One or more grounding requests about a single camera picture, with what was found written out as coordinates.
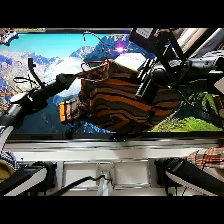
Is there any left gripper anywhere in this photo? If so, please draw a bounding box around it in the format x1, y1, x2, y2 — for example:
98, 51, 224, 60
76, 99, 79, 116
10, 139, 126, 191
54, 72, 81, 92

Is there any dark checked garment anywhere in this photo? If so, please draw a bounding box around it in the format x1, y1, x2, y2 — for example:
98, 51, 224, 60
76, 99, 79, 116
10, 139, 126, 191
0, 150, 20, 172

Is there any striped sweater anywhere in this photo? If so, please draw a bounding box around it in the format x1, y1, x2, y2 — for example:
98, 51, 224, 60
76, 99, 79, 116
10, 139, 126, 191
59, 59, 183, 135

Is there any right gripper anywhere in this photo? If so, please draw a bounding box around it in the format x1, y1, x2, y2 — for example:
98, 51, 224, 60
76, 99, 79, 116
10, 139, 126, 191
134, 57, 168, 105

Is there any orange checked shirt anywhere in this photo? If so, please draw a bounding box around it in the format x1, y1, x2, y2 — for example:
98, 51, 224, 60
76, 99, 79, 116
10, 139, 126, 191
186, 144, 224, 171

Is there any olive garment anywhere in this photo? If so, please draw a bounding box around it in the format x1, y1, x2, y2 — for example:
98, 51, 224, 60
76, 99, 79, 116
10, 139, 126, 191
0, 159, 17, 184

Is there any black cable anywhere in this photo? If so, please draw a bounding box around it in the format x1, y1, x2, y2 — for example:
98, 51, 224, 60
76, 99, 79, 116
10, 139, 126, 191
49, 174, 112, 197
12, 75, 36, 86

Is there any brown clothes hanger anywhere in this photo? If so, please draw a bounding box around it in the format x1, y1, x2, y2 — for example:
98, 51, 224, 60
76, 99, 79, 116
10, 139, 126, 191
78, 30, 113, 83

